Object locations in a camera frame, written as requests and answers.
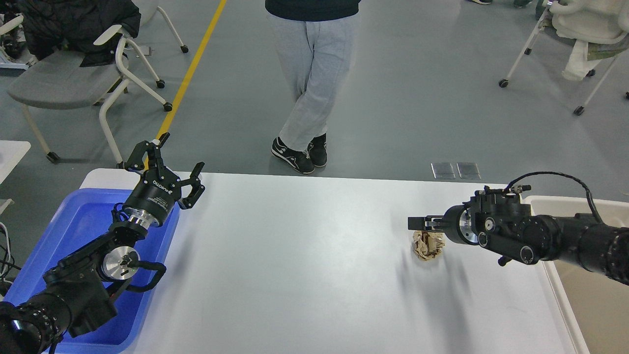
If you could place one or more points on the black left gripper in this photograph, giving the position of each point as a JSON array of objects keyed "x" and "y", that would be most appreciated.
[{"x": 152, "y": 200}]

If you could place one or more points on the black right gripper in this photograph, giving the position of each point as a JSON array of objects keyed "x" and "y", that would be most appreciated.
[{"x": 457, "y": 225}]

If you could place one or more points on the brown paper ball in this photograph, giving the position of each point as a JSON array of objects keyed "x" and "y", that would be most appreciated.
[{"x": 428, "y": 245}]

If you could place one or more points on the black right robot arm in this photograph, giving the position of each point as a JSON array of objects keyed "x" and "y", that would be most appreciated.
[{"x": 497, "y": 220}]

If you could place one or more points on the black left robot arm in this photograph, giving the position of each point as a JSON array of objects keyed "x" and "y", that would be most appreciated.
[{"x": 82, "y": 288}]

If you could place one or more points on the metal floor plate left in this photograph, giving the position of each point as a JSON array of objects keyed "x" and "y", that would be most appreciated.
[{"x": 443, "y": 171}]

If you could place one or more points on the metal floor plate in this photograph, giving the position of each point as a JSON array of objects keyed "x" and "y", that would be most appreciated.
[
  {"x": 443, "y": 171},
  {"x": 468, "y": 171}
]

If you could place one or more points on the metal floor plate right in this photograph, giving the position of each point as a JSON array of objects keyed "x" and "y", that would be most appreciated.
[{"x": 468, "y": 171}]

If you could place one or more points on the white side table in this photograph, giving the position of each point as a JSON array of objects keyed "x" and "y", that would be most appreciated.
[{"x": 11, "y": 153}]

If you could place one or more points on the beige plastic bin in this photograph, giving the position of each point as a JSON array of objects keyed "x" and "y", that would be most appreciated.
[{"x": 600, "y": 305}]

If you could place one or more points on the black jacket on chair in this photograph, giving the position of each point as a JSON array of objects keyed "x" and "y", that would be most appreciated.
[{"x": 49, "y": 23}]

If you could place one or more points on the person in grey sweatpants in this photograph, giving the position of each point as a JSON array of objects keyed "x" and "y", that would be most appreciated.
[{"x": 315, "y": 42}]

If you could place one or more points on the white chair with clothes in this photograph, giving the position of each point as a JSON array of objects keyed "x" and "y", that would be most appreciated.
[{"x": 598, "y": 28}]

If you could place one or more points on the grey chair white frame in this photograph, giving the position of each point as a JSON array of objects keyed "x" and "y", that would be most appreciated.
[{"x": 59, "y": 82}]

